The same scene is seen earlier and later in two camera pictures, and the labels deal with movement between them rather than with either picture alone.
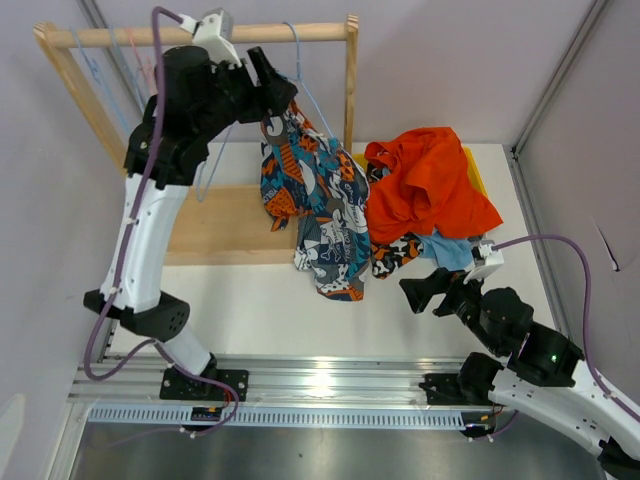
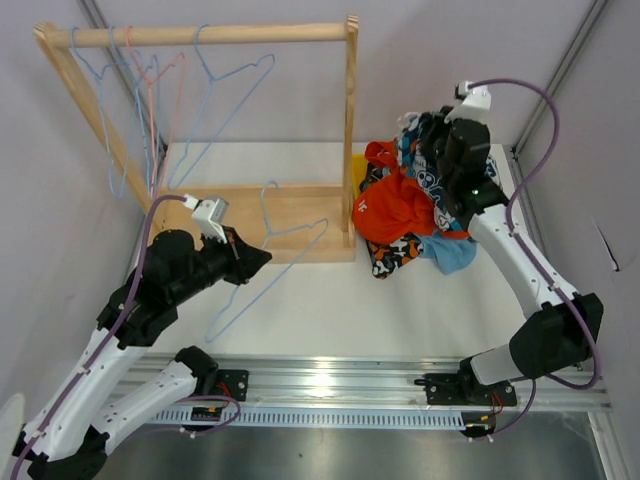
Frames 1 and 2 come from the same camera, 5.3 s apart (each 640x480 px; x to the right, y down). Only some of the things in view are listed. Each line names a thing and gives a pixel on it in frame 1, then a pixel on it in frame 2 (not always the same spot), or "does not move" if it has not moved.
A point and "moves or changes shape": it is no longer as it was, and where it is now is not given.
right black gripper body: x=461 y=300 to x=435 y=142
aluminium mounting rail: x=283 y=393 does not move
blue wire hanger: x=300 y=79 to x=269 y=232
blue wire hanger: x=95 y=67 to x=107 y=140
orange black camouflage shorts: x=386 y=257 does not move
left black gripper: x=272 y=98 to x=245 y=260
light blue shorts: x=450 y=252 does not move
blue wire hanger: x=200 y=199 moves or changes shape
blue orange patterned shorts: x=307 y=174 to x=428 y=177
